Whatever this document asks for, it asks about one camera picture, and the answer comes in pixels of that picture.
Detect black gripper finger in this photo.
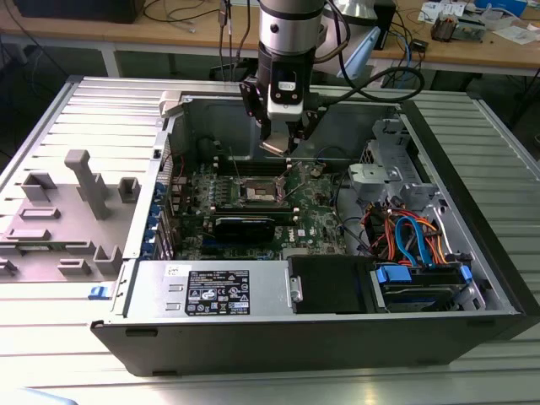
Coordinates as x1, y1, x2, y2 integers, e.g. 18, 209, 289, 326
288, 94, 327, 152
238, 75, 273, 140

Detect silver CPU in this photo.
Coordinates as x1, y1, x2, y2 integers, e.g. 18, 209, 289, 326
257, 132, 293, 156

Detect black RAM slot bank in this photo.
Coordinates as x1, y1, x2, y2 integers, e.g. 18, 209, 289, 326
213, 155, 293, 176
213, 202, 301, 225

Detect CPU socket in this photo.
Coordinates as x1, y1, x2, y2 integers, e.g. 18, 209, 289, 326
237, 175, 284, 207

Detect pale blue teach pendant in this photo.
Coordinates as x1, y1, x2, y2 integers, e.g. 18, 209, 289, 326
336, 25, 383, 80

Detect wooden workbench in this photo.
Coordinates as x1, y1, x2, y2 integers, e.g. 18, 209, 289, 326
0, 0, 540, 79

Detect green motherboard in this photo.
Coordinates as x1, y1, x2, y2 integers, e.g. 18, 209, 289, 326
168, 158, 351, 261

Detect silver case latch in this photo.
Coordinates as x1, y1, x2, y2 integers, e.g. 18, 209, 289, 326
159, 90, 186, 120

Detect silver drive cage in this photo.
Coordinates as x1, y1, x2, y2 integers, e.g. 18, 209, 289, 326
348, 117, 448, 212

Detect black upright box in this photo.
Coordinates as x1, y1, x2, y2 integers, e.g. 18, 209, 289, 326
373, 0, 397, 51

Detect black graphics card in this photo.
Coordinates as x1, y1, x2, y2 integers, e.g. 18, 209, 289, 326
213, 215, 275, 245

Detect brown coil transformer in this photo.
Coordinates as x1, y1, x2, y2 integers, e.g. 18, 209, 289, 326
429, 12, 459, 42

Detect white printed leaflet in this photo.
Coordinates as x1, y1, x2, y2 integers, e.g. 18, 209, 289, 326
419, 1, 467, 20

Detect black plastic shroud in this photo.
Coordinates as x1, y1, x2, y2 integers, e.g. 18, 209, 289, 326
289, 255, 379, 316

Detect hard disk in blue carrier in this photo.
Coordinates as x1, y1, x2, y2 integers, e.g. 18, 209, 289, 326
370, 262, 473, 314

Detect small green circuit board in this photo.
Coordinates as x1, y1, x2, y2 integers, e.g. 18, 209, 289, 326
457, 16, 489, 42

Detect white paper sheets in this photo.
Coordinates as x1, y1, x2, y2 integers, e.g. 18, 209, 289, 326
491, 24, 540, 46

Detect silver power supply unit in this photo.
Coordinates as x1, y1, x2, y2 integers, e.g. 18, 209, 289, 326
121, 259, 292, 317

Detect blue cardboard box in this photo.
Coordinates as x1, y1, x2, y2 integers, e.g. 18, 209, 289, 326
476, 0, 531, 19

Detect grey parts rack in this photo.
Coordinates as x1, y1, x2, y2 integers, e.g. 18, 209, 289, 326
0, 149, 143, 284

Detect black PC case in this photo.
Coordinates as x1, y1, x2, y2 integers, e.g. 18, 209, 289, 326
90, 86, 540, 379

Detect black camera cable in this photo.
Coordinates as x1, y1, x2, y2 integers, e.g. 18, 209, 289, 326
318, 66, 426, 105

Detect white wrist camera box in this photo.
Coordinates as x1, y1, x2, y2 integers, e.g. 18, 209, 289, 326
266, 62, 305, 122

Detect blue network cable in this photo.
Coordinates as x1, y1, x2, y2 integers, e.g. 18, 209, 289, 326
402, 37, 419, 84

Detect orange wire bundle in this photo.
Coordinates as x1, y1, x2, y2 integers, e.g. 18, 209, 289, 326
362, 202, 452, 267

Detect blue flat wire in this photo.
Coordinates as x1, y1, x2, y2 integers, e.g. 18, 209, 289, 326
394, 214, 435, 267

